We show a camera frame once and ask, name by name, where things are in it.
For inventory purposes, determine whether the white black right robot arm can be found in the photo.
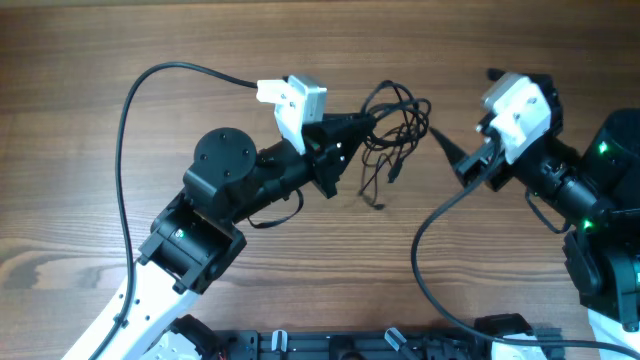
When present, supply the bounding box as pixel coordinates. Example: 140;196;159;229
432;69;639;359

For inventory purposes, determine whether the black right camera cable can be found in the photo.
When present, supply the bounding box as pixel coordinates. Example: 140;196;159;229
410;134;640;360

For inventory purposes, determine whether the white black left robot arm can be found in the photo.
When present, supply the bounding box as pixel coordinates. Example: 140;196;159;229
65;114;376;359

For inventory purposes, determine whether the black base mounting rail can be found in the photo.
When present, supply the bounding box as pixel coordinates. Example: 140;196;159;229
139;313;566;360

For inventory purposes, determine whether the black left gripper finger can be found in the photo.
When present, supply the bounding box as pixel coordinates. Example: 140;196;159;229
319;113;375;140
329;132;371;175

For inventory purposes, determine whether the black cable bundle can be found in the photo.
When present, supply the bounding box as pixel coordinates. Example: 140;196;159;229
357;79;432;211

